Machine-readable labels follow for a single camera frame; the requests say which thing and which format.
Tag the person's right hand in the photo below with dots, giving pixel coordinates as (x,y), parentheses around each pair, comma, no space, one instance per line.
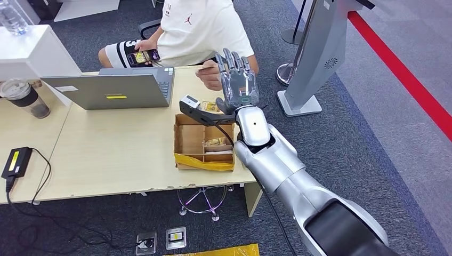
(146,45)

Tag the black smartphone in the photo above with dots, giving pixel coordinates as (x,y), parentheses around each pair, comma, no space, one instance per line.
(143,57)

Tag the black office chair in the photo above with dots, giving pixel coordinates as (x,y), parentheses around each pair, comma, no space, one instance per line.
(147,26)

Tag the crumpled yellow tape strip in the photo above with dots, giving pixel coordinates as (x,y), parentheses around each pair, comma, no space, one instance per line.
(203,163)

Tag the chrome stool base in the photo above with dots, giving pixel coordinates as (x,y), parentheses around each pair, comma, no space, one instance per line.
(203,193)

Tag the silver floor socket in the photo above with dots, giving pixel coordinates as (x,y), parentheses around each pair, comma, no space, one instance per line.
(176,238)

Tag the grey laptop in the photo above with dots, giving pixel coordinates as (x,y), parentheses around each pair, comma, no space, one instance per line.
(106,92)

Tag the white cabinet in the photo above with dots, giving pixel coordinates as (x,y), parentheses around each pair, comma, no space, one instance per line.
(31,53)

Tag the cardboard box with dividers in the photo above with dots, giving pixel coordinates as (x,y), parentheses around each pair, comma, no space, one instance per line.
(190,139)

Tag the person's left hand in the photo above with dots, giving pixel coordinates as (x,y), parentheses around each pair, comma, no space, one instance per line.
(213,77)

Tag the grey kiosk stand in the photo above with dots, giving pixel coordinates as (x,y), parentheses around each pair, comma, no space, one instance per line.
(317,53)

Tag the dark cabinet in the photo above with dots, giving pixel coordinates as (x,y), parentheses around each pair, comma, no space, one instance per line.
(44,9)

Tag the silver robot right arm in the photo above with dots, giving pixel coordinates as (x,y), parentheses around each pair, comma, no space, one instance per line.
(282,169)

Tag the floor socket with plug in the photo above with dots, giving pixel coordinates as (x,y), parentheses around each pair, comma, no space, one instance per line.
(146,244)

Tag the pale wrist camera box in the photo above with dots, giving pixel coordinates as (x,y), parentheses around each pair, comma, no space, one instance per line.
(190,102)

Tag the person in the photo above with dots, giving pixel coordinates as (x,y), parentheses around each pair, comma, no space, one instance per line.
(201,32)

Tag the person's right forearm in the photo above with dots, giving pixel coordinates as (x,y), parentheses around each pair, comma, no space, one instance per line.
(156,35)

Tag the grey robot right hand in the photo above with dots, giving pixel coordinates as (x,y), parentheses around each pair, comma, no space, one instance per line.
(240,88)

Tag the chrome stanchion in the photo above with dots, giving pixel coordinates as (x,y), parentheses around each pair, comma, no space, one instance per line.
(284,76)

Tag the person's left forearm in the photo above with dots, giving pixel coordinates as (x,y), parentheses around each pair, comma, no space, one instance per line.
(254,63)

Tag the white platform board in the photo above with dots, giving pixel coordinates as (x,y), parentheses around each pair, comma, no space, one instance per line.
(88,9)

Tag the black card reader yellow label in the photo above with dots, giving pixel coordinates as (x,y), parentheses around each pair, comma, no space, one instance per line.
(17,162)

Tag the grey stanchion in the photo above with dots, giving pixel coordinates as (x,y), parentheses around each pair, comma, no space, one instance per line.
(291,37)

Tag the plastic cup with lid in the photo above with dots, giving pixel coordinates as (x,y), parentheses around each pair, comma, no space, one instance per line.
(24,100)

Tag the clear water bottle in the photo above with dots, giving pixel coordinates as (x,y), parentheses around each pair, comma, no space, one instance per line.
(12,17)

